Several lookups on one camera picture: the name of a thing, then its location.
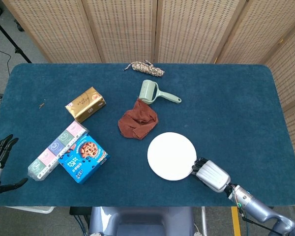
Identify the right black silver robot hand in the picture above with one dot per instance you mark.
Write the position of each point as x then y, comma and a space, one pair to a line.
212, 175

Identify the white round plate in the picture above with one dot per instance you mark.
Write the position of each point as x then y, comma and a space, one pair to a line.
172, 156

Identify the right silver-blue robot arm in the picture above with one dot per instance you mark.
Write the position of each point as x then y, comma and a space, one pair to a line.
258, 206

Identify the brown crumpled cloth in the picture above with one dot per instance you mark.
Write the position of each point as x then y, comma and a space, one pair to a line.
138, 121

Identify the metal table leg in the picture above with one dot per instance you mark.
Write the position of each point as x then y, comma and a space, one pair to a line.
204, 221

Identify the pastel tissue multipack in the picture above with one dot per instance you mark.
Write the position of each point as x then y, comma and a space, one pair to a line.
55, 147

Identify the small brown twig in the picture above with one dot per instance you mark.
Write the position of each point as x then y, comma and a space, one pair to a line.
41, 105

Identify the lavender robot torso base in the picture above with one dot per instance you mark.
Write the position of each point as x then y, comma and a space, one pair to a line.
142, 221

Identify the blue cookie box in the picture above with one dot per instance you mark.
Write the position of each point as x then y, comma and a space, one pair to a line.
83, 158

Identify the dark blue table mat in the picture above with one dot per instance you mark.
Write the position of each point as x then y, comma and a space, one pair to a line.
211, 81

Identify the gold tissue pack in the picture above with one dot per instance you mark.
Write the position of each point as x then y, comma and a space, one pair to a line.
86, 104

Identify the pale green lint roller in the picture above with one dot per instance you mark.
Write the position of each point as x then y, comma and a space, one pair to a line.
150, 93

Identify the wooden woven folding screen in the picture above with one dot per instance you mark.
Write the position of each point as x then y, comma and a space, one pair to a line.
186, 29

